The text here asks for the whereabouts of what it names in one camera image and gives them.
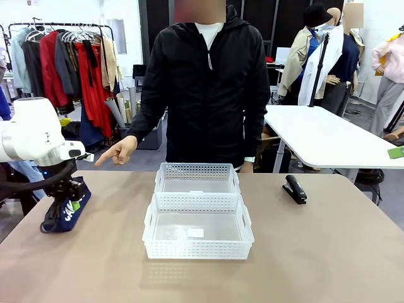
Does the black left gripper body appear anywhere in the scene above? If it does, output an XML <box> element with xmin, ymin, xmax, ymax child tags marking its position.
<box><xmin>47</xmin><ymin>176</ymin><xmax>85</xmax><ymax>203</ymax></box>

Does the black scarf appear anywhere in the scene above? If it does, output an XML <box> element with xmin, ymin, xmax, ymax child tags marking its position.
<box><xmin>82</xmin><ymin>39</ymin><xmax>99</xmax><ymax>88</ymax></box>

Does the black bucket hat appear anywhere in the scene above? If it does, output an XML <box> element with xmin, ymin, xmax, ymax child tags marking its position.
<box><xmin>303</xmin><ymin>3</ymin><xmax>333</xmax><ymax>28</ymax></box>

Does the light grey-blue jacket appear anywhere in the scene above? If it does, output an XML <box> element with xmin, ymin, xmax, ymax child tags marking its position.
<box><xmin>10</xmin><ymin>27</ymin><xmax>32</xmax><ymax>94</ymax></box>

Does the black clothes rack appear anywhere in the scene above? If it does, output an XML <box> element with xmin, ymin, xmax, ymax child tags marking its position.
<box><xmin>8</xmin><ymin>21</ymin><xmax>116</xmax><ymax>158</ymax></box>

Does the grey storage bin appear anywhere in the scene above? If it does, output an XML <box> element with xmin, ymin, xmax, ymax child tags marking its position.
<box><xmin>118</xmin><ymin>119</ymin><xmax>163</xmax><ymax>151</ymax></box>

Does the mannequin with white coat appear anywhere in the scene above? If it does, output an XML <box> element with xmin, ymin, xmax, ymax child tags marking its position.
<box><xmin>298</xmin><ymin>3</ymin><xmax>366</xmax><ymax>117</ymax></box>

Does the small white perforated basket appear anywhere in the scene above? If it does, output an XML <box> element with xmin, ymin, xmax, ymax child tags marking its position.
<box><xmin>153</xmin><ymin>162</ymin><xmax>242</xmax><ymax>195</ymax></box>

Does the dark grey garment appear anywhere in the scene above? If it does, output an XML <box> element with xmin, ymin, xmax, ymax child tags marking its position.
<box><xmin>21</xmin><ymin>39</ymin><xmax>45</xmax><ymax>98</ymax></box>

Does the mannequin with beige coat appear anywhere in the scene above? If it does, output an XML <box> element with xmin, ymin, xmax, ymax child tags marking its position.
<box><xmin>277</xmin><ymin>18</ymin><xmax>326</xmax><ymax>107</ymax></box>

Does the grey blazer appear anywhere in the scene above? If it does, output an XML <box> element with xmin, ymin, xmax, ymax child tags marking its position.
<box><xmin>55</xmin><ymin>31</ymin><xmax>81</xmax><ymax>99</ymax></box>

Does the person's left forearm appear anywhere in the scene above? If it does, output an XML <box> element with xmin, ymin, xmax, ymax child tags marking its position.
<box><xmin>242</xmin><ymin>110</ymin><xmax>271</xmax><ymax>160</ymax></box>

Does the red dress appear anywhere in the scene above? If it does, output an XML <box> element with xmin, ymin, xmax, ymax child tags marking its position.
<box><xmin>74</xmin><ymin>40</ymin><xmax>115</xmax><ymax>138</ymax></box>

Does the black stapler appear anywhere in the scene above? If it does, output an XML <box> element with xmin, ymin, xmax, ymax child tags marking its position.
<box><xmin>282</xmin><ymin>175</ymin><xmax>308</xmax><ymax>206</ymax></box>

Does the white monitor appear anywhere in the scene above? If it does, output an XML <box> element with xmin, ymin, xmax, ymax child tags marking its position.
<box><xmin>275</xmin><ymin>47</ymin><xmax>293</xmax><ymax>66</ymax></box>

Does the beige garment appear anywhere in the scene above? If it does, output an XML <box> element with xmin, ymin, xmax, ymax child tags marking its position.
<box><xmin>100</xmin><ymin>36</ymin><xmax>120</xmax><ymax>93</ymax></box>

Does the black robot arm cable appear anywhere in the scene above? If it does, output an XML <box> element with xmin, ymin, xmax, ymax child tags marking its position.
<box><xmin>0</xmin><ymin>160</ymin><xmax>78</xmax><ymax>203</ymax></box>

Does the black bag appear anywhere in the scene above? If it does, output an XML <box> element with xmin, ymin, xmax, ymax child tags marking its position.
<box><xmin>353</xmin><ymin>169</ymin><xmax>384</xmax><ymax>186</ymax></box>

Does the navy CAMPUS pencil case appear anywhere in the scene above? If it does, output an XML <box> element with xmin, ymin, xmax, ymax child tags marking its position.
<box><xmin>40</xmin><ymin>176</ymin><xmax>92</xmax><ymax>234</ymax></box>

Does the white table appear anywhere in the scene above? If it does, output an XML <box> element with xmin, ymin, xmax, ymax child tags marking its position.
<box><xmin>264</xmin><ymin>104</ymin><xmax>404</xmax><ymax>174</ymax></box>

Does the cream paper roll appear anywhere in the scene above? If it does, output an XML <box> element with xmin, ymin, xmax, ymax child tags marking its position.
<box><xmin>116</xmin><ymin>92</ymin><xmax>128</xmax><ymax>124</ymax></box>

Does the person in black jacket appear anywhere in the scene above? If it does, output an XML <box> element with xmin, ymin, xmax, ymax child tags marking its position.
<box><xmin>126</xmin><ymin>4</ymin><xmax>271</xmax><ymax>174</ymax></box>

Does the white hanging panel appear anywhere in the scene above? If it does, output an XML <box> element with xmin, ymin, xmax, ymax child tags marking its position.
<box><xmin>100</xmin><ymin>18</ymin><xmax>128</xmax><ymax>55</ymax></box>

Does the tall grey cardboard tube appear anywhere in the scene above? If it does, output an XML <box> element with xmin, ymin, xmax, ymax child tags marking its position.
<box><xmin>128</xmin><ymin>86</ymin><xmax>139</xmax><ymax>122</ymax></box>

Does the person's right hand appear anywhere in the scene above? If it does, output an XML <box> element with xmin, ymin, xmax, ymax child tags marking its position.
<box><xmin>94</xmin><ymin>135</ymin><xmax>139</xmax><ymax>167</ymax></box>

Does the grey paper roll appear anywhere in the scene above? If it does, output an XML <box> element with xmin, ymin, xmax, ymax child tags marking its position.
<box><xmin>104</xmin><ymin>97</ymin><xmax>126</xmax><ymax>129</ymax></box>

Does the large white perforated basket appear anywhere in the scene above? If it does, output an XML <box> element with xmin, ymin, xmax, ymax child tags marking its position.
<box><xmin>141</xmin><ymin>191</ymin><xmax>255</xmax><ymax>260</ymax></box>

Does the person's right forearm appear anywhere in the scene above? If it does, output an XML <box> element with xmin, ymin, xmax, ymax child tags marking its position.
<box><xmin>125</xmin><ymin>94</ymin><xmax>168</xmax><ymax>149</ymax></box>

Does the dark blue denim garment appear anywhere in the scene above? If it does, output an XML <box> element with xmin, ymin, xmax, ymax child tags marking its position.
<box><xmin>78</xmin><ymin>105</ymin><xmax>105</xmax><ymax>148</ymax></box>

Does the mannequin with pink sweater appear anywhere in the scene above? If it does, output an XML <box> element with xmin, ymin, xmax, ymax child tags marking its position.
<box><xmin>369</xmin><ymin>31</ymin><xmax>404</xmax><ymax>138</ymax></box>

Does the bright blue garment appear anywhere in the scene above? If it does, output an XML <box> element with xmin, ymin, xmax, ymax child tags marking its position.
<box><xmin>0</xmin><ymin>86</ymin><xmax>12</xmax><ymax>122</ymax></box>

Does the red jacket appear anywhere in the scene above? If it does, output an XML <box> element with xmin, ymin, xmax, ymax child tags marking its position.
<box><xmin>39</xmin><ymin>30</ymin><xmax>71</xmax><ymax>109</ymax></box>

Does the black tripod pole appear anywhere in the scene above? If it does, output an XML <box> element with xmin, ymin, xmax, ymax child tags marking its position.
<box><xmin>308</xmin><ymin>31</ymin><xmax>331</xmax><ymax>108</ymax></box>

